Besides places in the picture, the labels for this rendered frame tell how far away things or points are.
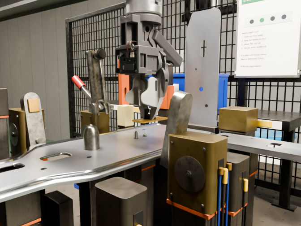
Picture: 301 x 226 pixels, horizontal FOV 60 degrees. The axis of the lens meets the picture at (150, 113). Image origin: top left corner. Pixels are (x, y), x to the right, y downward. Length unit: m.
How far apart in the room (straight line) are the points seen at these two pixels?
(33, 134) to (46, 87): 4.59
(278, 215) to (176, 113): 0.65
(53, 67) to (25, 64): 0.90
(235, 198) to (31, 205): 0.37
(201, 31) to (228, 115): 0.27
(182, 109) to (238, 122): 0.31
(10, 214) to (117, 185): 0.15
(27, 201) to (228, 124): 0.52
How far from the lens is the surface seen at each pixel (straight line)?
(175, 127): 0.45
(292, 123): 0.81
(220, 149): 0.43
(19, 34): 5.95
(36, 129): 0.64
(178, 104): 0.44
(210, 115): 0.80
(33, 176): 0.42
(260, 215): 0.98
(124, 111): 0.74
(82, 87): 0.77
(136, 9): 0.54
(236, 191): 0.56
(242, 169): 0.56
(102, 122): 0.72
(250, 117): 0.74
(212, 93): 0.79
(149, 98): 0.54
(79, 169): 0.43
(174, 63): 0.62
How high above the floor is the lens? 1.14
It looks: 7 degrees down
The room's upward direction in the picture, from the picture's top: straight up
